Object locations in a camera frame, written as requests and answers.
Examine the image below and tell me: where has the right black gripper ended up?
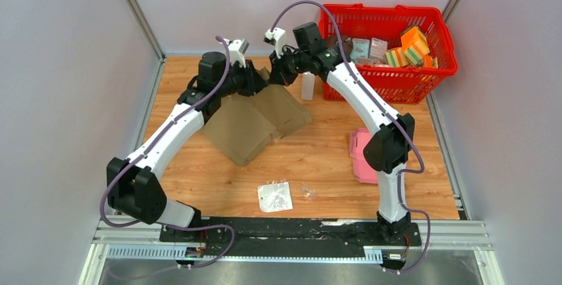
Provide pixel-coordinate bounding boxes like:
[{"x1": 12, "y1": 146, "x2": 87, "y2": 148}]
[{"x1": 268, "y1": 45, "x2": 309, "y2": 87}]

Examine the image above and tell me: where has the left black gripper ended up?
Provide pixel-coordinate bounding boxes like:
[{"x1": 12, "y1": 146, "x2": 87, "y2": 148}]
[{"x1": 215, "y1": 59, "x2": 269, "y2": 99}]

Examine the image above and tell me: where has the brown cardboard box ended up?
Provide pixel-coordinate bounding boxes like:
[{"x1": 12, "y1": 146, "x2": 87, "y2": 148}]
[{"x1": 200, "y1": 84, "x2": 311, "y2": 167}]

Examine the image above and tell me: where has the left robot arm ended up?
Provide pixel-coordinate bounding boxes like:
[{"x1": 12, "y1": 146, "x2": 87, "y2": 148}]
[{"x1": 101, "y1": 52, "x2": 268, "y2": 242}]

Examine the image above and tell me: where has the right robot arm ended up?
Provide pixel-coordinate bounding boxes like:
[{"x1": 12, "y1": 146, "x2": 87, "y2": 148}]
[{"x1": 264, "y1": 22, "x2": 415, "y2": 245}]

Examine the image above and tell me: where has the teal small box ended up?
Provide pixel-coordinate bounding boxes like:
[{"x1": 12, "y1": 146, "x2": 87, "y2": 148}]
[{"x1": 350, "y1": 38, "x2": 370, "y2": 62}]

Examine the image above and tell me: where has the grey pink small box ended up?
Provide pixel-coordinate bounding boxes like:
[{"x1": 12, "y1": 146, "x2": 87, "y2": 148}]
[{"x1": 368, "y1": 38, "x2": 388, "y2": 62}]

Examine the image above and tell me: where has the pink paper box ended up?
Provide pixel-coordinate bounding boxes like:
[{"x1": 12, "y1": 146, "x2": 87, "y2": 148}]
[{"x1": 349, "y1": 128, "x2": 378, "y2": 185}]

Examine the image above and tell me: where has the white bottle black cap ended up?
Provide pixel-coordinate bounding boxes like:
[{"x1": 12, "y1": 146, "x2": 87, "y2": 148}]
[{"x1": 300, "y1": 72, "x2": 315, "y2": 101}]

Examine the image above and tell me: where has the striped sponge pack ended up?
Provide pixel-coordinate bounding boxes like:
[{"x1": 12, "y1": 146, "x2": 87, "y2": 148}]
[{"x1": 385, "y1": 47, "x2": 410, "y2": 68}]

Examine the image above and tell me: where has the white plastic bag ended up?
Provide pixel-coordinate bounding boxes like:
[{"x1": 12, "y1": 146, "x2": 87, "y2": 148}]
[{"x1": 257, "y1": 182, "x2": 294, "y2": 213}]

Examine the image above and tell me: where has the red plastic basket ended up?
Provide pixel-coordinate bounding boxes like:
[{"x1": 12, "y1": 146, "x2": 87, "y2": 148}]
[{"x1": 319, "y1": 3, "x2": 458, "y2": 104}]

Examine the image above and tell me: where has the small clear screw bag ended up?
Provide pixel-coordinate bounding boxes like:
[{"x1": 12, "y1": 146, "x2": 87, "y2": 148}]
[{"x1": 300, "y1": 183, "x2": 317, "y2": 201}]

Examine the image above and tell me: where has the orange green sponge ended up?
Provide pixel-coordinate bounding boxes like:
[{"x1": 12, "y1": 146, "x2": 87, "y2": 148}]
[{"x1": 400, "y1": 25, "x2": 431, "y2": 66}]

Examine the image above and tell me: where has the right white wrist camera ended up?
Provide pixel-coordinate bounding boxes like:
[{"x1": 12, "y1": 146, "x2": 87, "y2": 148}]
[{"x1": 264, "y1": 27, "x2": 286, "y2": 59}]

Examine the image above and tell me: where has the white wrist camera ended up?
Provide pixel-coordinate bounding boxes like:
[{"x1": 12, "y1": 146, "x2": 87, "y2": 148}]
[
  {"x1": 264, "y1": 27, "x2": 286, "y2": 59},
  {"x1": 224, "y1": 38, "x2": 249, "y2": 68}
]

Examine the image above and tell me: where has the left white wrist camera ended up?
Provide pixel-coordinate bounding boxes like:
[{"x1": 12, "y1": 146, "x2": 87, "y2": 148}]
[{"x1": 224, "y1": 38, "x2": 249, "y2": 68}]

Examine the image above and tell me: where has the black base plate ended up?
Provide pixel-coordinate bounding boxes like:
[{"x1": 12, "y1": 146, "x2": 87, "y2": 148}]
[{"x1": 158, "y1": 216, "x2": 422, "y2": 260}]

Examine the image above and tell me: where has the aluminium frame rail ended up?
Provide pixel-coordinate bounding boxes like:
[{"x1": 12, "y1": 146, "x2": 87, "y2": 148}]
[{"x1": 79, "y1": 215, "x2": 504, "y2": 284}]

